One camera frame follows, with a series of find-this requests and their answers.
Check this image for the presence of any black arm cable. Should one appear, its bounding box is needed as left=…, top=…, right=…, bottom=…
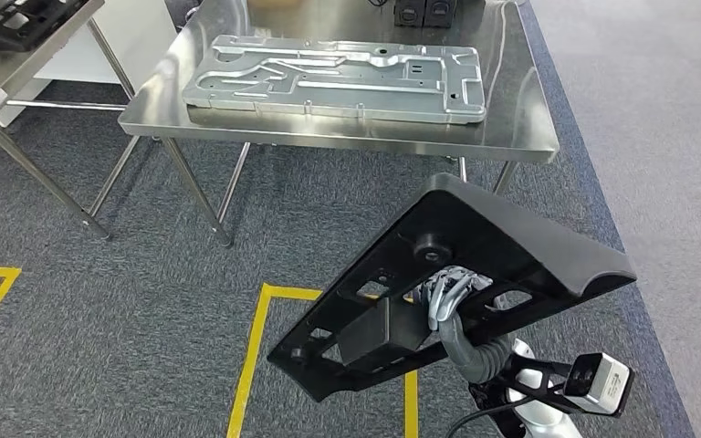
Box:
left=445, top=399, right=530, bottom=438

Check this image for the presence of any grey metal fixture plate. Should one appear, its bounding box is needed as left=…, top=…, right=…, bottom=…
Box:
left=182, top=34, right=487, bottom=126

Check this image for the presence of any black plastic plate part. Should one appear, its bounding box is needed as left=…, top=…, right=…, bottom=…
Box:
left=0, top=0, right=89, bottom=53
left=267, top=173, right=638, bottom=403

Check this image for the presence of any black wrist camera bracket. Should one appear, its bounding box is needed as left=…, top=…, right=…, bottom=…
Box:
left=468, top=353, right=577, bottom=413

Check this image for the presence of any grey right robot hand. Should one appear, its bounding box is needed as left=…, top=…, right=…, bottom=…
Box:
left=415, top=266, right=494, bottom=367

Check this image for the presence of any stainless steel side table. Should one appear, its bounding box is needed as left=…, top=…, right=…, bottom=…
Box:
left=0, top=0, right=140, bottom=241

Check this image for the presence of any stainless steel workbench table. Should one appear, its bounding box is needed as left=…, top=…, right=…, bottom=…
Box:
left=117, top=0, right=560, bottom=248

